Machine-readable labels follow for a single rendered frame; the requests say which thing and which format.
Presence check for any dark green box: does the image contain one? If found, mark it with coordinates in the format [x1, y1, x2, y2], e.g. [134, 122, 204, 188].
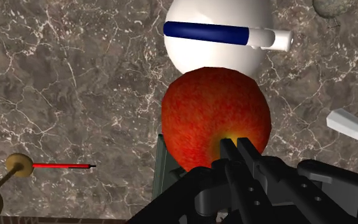
[151, 134, 186, 201]

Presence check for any white round bowl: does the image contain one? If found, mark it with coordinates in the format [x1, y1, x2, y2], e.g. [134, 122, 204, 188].
[163, 0, 274, 77]

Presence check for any white bottle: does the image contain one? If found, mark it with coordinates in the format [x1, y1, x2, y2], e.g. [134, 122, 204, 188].
[326, 108, 358, 146]

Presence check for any blue and white marker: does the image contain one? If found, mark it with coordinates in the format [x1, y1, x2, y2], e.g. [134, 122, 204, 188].
[163, 20, 294, 52]

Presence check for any grey-green round object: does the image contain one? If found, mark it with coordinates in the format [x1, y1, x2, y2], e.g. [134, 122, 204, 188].
[312, 0, 358, 29]

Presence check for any red pen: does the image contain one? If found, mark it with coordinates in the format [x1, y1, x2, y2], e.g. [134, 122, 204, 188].
[32, 163, 97, 169]

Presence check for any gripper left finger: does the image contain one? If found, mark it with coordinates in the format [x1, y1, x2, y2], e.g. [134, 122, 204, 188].
[128, 138, 276, 224]

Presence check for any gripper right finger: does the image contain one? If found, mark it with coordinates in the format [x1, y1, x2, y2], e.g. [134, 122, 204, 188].
[237, 137, 358, 224]

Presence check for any red apple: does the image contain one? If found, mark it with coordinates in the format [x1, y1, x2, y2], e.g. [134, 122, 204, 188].
[161, 66, 272, 173]

